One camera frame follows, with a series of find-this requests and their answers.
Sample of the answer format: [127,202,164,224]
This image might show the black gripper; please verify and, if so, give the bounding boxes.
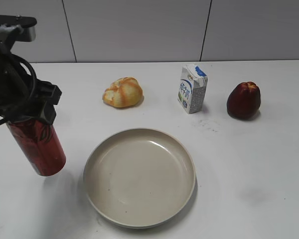
[0,52,62,124]

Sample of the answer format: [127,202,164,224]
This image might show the red cola can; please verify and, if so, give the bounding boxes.
[7,119,66,177]

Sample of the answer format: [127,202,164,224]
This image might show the beige round plate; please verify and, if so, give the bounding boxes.
[83,128,196,229]

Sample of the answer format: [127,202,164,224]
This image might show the bread roll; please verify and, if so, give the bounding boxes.
[102,77,143,108]

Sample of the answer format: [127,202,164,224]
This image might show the white blue milk carton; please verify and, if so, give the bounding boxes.
[177,63,208,114]

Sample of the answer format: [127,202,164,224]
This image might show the dark red apple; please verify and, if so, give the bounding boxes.
[226,82,261,120]

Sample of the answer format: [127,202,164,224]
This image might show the black cable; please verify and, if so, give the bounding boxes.
[0,42,38,129]

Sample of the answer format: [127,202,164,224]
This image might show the black silver camera mount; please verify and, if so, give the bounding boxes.
[0,15,37,42]

